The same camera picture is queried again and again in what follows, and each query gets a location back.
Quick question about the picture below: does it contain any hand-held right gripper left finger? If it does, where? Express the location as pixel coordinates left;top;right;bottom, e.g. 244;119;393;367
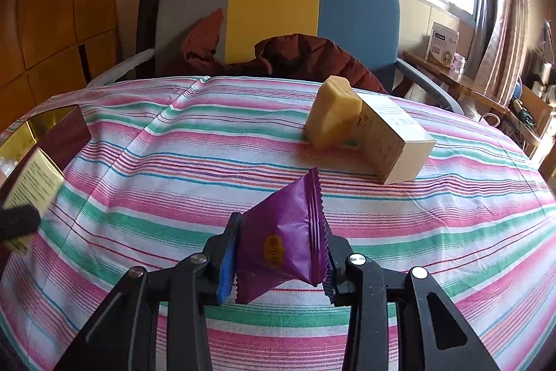
56;212;243;371

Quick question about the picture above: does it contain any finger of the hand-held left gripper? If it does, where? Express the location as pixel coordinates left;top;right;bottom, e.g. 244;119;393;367
0;203;41;243

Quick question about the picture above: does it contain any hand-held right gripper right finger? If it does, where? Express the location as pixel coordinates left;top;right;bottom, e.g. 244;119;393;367
322;232;500;371

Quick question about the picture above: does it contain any green and white carton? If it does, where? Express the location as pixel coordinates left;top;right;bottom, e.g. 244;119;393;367
2;147;66;254

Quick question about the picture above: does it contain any purple snack packet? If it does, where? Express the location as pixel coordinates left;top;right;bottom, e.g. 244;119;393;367
235;167;332;306

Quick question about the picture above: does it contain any maroon box with gold lining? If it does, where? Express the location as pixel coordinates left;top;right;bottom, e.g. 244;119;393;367
0;104;92;198

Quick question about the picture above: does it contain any striped tablecloth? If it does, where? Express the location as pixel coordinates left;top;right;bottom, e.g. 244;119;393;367
0;75;556;371

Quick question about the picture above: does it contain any beige cardboard box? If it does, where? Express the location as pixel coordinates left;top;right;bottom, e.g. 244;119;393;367
350;92;437;186

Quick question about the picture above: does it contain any yellow sponge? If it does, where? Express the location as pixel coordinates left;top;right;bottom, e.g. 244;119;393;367
303;75;363;150

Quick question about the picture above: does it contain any maroon padded jacket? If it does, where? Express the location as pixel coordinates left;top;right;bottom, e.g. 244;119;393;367
180;8;389;94

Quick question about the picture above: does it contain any wooden side table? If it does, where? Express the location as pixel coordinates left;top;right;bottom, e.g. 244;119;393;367
402;50;511;115

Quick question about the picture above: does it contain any wooden wardrobe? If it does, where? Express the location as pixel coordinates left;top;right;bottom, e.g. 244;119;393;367
0;0;122;128

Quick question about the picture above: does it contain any white printed box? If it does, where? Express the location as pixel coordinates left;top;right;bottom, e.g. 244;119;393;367
426;22;460;70

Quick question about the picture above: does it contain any grey yellow blue armchair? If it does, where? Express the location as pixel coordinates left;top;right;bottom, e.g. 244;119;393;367
87;0;467;115

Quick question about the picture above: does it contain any pink patterned curtain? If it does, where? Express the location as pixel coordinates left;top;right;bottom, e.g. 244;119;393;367
475;0;533;106

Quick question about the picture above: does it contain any black post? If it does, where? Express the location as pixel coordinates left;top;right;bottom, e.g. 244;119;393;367
136;0;172;78

